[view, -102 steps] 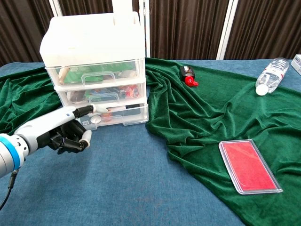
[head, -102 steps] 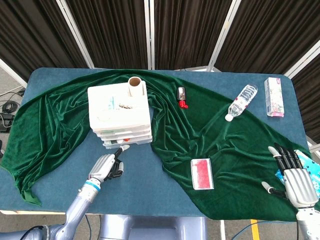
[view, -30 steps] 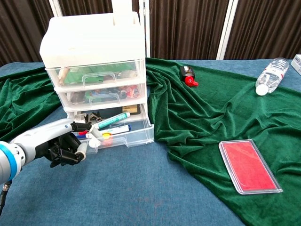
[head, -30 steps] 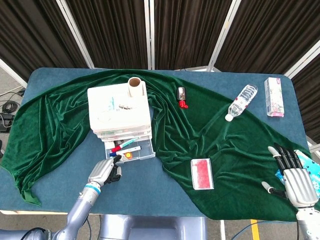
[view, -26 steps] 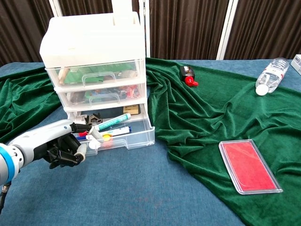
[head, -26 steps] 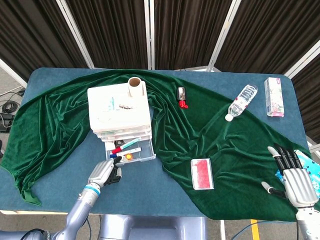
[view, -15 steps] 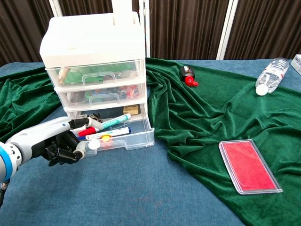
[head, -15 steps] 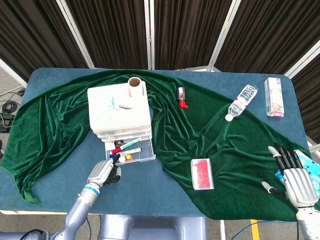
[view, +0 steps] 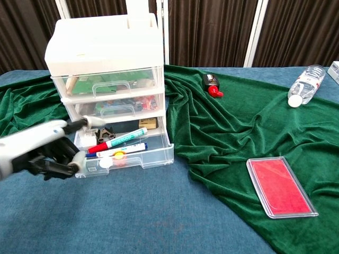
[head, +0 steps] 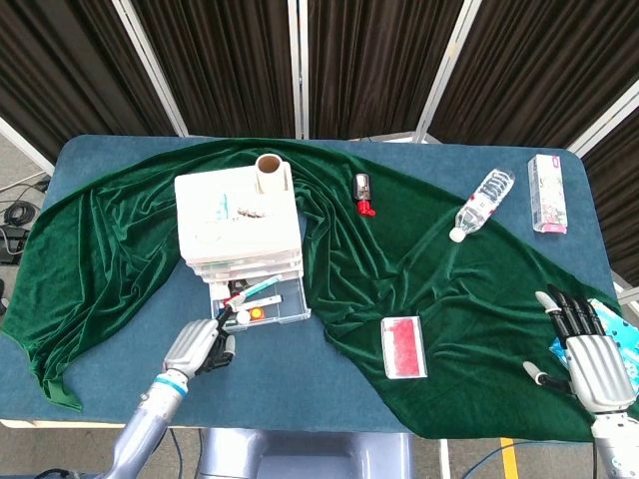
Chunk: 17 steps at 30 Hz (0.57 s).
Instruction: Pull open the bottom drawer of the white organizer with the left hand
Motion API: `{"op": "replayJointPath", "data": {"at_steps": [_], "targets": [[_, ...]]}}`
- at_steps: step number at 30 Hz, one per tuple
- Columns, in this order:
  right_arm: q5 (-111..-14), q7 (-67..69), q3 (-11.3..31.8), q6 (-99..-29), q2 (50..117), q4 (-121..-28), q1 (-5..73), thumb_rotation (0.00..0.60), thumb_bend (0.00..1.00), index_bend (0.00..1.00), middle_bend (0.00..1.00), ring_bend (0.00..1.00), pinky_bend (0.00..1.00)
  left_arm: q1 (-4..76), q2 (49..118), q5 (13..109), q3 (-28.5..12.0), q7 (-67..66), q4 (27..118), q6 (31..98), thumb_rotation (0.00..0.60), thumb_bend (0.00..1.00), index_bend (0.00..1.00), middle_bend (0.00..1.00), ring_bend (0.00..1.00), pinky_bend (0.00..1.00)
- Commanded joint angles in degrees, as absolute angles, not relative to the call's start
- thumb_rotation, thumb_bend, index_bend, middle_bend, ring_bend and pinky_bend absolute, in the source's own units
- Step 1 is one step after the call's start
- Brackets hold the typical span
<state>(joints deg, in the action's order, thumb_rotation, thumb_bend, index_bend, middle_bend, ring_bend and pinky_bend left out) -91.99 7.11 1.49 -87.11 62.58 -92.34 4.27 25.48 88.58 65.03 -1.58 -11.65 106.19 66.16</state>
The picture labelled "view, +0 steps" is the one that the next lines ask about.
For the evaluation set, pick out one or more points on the green velvet cloth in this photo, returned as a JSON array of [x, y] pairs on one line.
[[251, 132]]

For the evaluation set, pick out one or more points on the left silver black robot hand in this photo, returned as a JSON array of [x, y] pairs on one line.
[[34, 143]]

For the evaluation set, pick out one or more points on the blue cap white marker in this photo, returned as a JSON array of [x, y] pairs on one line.
[[127, 148]]

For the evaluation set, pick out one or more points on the red ink pad clear case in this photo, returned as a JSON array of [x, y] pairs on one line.
[[280, 188]]

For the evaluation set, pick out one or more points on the white round cap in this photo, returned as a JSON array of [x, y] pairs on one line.
[[104, 162]]

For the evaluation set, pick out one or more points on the dark pleated folding screen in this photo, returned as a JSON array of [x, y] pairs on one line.
[[212, 31]]

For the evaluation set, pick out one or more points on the black ink bottle red cap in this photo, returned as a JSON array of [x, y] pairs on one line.
[[210, 82]]

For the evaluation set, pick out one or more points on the clear plastic water bottle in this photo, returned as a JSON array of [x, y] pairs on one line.
[[307, 84]]

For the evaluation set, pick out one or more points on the small brown box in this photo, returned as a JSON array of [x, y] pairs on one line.
[[148, 123]]

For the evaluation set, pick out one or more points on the red cap green marker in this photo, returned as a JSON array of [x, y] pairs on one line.
[[119, 139]]

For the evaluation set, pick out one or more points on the clear drawer holding green notebook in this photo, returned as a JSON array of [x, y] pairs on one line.
[[106, 83]]

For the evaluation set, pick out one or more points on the red snack packet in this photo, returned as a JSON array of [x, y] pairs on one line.
[[149, 102]]

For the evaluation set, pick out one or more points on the yellow red small toy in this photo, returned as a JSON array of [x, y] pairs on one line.
[[119, 156]]

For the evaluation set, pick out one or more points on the clear drawer holding red packet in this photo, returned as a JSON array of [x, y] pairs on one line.
[[119, 107]]

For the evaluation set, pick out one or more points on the green notebook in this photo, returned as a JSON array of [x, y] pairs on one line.
[[87, 84]]

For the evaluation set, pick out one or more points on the white plastic drawer organizer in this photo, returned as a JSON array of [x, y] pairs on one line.
[[106, 45]]

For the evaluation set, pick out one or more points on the clear small staple box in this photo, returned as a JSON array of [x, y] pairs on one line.
[[87, 137]]

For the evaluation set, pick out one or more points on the clear drawer holding markers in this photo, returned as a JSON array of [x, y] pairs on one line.
[[156, 156]]

